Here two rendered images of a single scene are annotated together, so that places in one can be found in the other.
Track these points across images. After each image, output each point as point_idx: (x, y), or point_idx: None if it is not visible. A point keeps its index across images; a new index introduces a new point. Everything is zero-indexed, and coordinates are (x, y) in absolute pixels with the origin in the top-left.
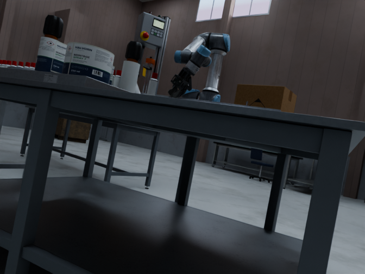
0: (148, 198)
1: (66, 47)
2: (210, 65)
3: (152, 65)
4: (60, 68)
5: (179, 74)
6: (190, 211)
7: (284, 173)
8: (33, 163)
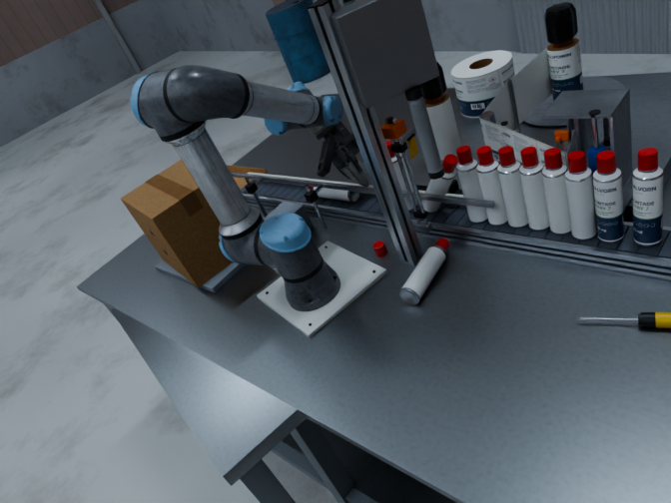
0: (425, 490)
1: (538, 59)
2: (222, 158)
3: (385, 144)
4: (545, 90)
5: (346, 133)
6: (336, 436)
7: None
8: None
